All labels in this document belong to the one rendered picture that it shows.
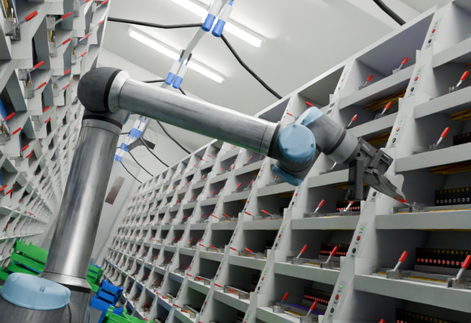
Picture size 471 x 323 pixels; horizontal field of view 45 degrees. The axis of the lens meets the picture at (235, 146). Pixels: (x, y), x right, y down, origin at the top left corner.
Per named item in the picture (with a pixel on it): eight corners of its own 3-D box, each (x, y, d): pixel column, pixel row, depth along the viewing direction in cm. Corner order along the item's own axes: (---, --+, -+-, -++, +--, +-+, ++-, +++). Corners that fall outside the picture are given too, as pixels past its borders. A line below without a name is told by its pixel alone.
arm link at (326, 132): (285, 133, 160) (303, 106, 162) (319, 159, 162) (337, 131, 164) (297, 129, 151) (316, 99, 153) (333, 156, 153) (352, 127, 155)
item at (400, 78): (415, 75, 202) (416, 38, 204) (338, 109, 259) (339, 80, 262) (464, 83, 208) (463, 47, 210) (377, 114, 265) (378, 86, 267)
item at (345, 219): (360, 229, 187) (361, 188, 189) (291, 229, 244) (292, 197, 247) (413, 232, 193) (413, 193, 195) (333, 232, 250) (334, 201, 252)
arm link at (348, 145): (335, 153, 153) (320, 157, 162) (349, 163, 154) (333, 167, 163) (351, 127, 155) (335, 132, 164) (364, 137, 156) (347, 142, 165)
